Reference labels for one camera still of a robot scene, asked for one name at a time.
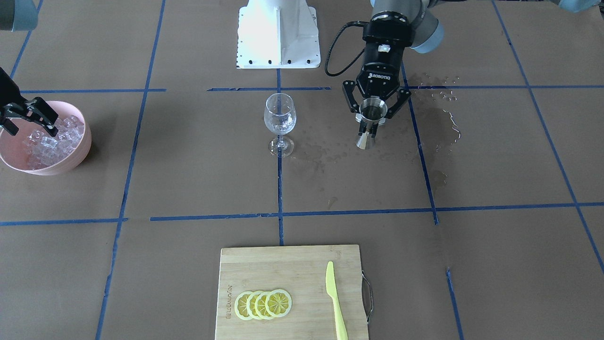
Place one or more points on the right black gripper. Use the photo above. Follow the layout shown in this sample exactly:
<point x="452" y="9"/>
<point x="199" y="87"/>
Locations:
<point x="27" y="111"/>

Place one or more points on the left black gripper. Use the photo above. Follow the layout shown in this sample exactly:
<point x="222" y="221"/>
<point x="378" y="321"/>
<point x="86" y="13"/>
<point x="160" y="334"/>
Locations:
<point x="377" y="79"/>

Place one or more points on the steel jigger cup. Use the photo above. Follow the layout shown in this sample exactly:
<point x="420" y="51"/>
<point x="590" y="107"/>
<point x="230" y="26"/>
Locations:
<point x="372" y="111"/>

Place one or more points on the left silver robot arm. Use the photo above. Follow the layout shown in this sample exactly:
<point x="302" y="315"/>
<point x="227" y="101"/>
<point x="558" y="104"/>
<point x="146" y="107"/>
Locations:
<point x="429" y="32"/>

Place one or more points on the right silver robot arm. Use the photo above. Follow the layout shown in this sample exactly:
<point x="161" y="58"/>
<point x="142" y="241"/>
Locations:
<point x="21" y="15"/>

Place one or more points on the ice cubes pile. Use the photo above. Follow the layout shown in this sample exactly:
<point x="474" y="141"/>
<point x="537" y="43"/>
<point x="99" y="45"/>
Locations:
<point x="42" y="150"/>

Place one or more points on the clear wine glass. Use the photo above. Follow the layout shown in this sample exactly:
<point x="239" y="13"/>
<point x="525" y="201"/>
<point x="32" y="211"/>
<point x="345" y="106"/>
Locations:
<point x="280" y="119"/>

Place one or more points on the pink bowl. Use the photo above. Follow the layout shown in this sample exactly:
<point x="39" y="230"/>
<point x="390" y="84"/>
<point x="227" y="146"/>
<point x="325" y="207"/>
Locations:
<point x="13" y="152"/>

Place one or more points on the bamboo cutting board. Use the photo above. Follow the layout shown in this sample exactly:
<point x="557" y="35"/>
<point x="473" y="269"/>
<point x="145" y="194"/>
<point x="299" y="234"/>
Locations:
<point x="301" y="272"/>

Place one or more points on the yellow plastic knife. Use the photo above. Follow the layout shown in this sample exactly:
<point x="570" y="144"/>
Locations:
<point x="331" y="290"/>

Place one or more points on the lemon slices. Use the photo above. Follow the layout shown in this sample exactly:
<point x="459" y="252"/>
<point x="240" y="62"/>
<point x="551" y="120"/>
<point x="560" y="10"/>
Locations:
<point x="263" y="305"/>

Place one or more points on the white pedestal column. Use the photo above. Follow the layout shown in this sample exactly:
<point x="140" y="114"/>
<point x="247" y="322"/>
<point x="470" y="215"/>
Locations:
<point x="276" y="34"/>

